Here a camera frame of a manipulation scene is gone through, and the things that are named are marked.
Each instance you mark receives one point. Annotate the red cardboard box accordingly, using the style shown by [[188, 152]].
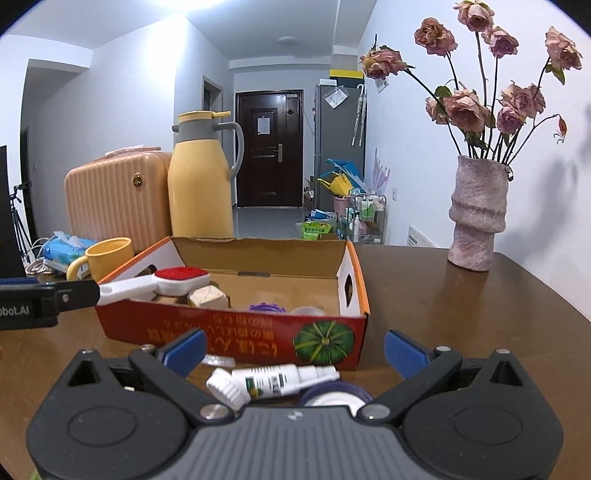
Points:
[[231, 332]]

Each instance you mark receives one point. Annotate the dark entrance door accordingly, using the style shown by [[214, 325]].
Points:
[[268, 166]]

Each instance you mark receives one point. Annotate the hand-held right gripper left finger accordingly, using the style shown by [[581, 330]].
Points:
[[187, 353]]

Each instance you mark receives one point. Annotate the blue-rimmed round lid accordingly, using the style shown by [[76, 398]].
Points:
[[332, 392]]

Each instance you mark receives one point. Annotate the small white spray bottle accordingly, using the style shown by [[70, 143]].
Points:
[[277, 381]]

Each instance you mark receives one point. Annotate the white wall radiator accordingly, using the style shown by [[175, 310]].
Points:
[[420, 236]]

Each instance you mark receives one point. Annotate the grey room door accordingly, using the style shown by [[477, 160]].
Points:
[[212, 101]]

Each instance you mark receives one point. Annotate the bunch of dried roses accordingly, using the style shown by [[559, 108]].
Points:
[[466, 108]]

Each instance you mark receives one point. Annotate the beige charger plug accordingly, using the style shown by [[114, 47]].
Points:
[[207, 297]]

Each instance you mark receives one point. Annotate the black tripod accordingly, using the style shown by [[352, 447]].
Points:
[[15, 196]]

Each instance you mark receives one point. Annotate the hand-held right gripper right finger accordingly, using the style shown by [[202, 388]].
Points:
[[404, 353]]

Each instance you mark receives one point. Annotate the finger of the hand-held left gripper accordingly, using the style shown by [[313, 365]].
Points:
[[78, 296], [18, 280]]

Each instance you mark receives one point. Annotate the purple bottle cap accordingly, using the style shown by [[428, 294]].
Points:
[[265, 308]]

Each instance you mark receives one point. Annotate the pink bucket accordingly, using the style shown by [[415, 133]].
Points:
[[340, 205]]

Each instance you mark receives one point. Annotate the black paper bag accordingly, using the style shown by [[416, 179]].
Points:
[[9, 221]]

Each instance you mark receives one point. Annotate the blue plastic frame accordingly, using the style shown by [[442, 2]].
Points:
[[341, 164]]

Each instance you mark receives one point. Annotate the yellow thermos jug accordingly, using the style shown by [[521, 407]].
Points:
[[198, 194]]

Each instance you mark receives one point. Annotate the white trolley rack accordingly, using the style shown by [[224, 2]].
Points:
[[364, 207]]

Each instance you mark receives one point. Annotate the white red lint brush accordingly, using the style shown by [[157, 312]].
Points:
[[180, 281]]

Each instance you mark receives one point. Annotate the pink textured vase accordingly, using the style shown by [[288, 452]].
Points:
[[475, 217]]

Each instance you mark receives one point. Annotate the yellow black box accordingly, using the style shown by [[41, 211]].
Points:
[[346, 73]]

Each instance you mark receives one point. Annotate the yellow watering can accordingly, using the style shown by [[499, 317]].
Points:
[[341, 184]]

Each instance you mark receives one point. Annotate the grey fridge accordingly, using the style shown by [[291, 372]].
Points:
[[332, 152]]

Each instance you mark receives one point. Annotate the clear plastic bag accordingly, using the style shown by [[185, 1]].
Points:
[[335, 97]]

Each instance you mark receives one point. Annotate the round ceiling lamp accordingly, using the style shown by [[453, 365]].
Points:
[[287, 41]]

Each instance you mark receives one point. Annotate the blue tissue pack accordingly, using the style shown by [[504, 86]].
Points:
[[64, 249]]

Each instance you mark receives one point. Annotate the wall poster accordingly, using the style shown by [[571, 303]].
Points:
[[382, 85]]

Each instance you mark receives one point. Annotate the hanging clear umbrella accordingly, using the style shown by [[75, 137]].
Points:
[[359, 120]]

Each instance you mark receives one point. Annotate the peach ribbed suitcase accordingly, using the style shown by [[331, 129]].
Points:
[[115, 198]]

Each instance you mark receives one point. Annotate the yellow mug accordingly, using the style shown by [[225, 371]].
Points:
[[111, 261]]

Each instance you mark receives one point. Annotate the white tape roll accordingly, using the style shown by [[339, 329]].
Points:
[[307, 310]]

